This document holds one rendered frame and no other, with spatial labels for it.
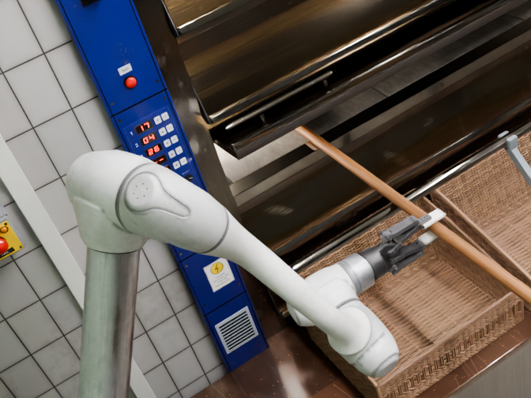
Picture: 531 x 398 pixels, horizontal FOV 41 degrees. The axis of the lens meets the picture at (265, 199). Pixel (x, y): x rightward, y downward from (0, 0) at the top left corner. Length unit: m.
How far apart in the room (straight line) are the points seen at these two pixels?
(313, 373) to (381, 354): 0.80
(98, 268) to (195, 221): 0.25
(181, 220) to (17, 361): 1.02
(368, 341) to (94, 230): 0.61
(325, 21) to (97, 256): 0.98
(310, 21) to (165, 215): 0.96
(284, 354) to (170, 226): 1.27
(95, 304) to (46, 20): 0.66
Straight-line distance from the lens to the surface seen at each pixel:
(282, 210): 2.17
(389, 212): 1.87
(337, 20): 2.01
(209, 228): 1.22
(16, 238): 1.79
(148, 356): 2.24
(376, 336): 1.53
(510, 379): 2.41
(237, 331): 2.29
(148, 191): 1.15
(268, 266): 1.38
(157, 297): 2.12
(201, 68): 1.86
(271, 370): 2.35
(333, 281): 1.62
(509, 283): 1.62
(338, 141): 2.16
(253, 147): 1.82
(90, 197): 1.30
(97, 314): 1.38
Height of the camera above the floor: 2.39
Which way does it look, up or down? 37 degrees down
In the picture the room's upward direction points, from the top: 18 degrees counter-clockwise
